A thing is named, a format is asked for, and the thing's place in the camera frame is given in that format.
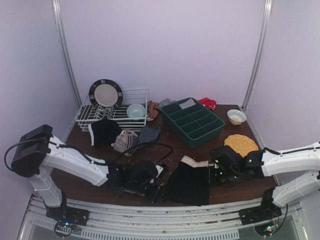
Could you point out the black rimmed plate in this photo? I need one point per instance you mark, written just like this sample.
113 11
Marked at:
104 92

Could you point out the green compartment tray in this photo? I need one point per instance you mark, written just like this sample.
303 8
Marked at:
195 125

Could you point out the left aluminium frame post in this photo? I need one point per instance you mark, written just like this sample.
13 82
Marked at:
58 19

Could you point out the patterned white bowl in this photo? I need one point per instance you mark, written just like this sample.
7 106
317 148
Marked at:
236 117

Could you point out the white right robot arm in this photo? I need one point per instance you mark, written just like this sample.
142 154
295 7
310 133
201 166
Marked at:
306 159

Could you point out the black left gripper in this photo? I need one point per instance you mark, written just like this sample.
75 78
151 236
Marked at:
157 191

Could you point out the aluminium frame post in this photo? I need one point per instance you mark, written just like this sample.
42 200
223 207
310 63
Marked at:
266 17
58 19

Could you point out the yellow plate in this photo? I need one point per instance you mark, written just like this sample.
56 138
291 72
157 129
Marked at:
241 144

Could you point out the brown crumpled underwear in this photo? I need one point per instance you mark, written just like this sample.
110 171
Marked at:
152 110

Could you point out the blue striped underwear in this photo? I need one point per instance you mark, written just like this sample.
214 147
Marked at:
147 135

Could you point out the light blue bowl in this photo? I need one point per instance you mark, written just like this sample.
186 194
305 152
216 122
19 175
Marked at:
136 110

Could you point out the right aluminium frame post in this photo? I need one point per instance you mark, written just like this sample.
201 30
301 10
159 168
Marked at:
266 17

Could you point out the grey crumpled underwear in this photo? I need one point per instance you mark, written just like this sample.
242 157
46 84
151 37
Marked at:
164 103

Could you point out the white wire dish rack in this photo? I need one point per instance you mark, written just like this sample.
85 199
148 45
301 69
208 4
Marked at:
90 113

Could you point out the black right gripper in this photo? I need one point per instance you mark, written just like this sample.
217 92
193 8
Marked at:
216 175

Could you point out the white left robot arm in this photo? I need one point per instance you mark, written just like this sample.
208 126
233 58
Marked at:
39 150

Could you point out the beige striped underwear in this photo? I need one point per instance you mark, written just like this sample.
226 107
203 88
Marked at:
126 140

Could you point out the red cloth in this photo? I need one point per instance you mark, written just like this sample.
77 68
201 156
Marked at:
208 103

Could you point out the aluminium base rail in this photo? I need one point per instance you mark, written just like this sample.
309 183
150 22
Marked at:
116 222

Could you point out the grey boxer briefs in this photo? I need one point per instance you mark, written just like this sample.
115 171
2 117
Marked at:
187 104

